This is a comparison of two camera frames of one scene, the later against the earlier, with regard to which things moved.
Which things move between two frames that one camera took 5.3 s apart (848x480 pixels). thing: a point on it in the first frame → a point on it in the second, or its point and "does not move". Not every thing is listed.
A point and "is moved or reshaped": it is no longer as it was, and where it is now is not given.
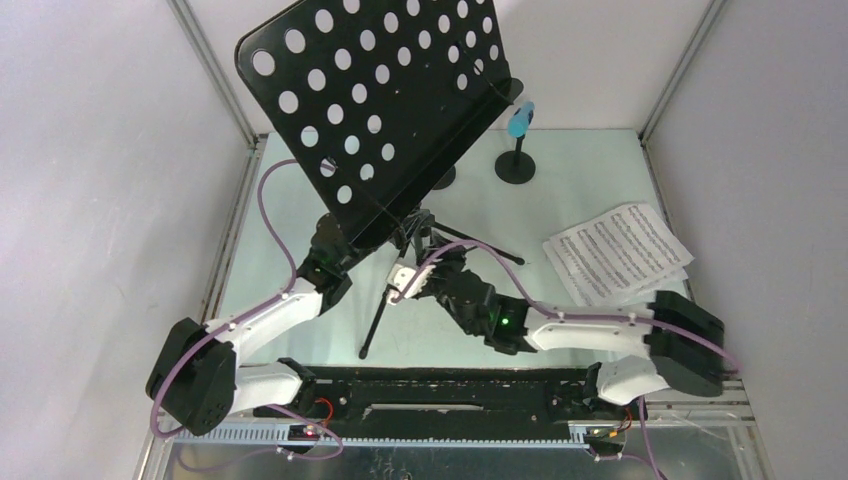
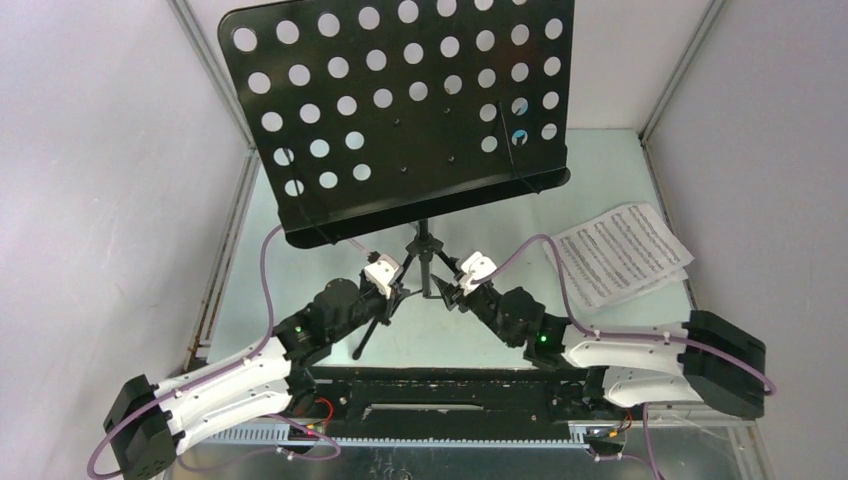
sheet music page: [635, 292] → [615, 252]
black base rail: [481, 402] does not move
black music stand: [372, 100] is moved or reshaped
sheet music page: [624, 248] does not move
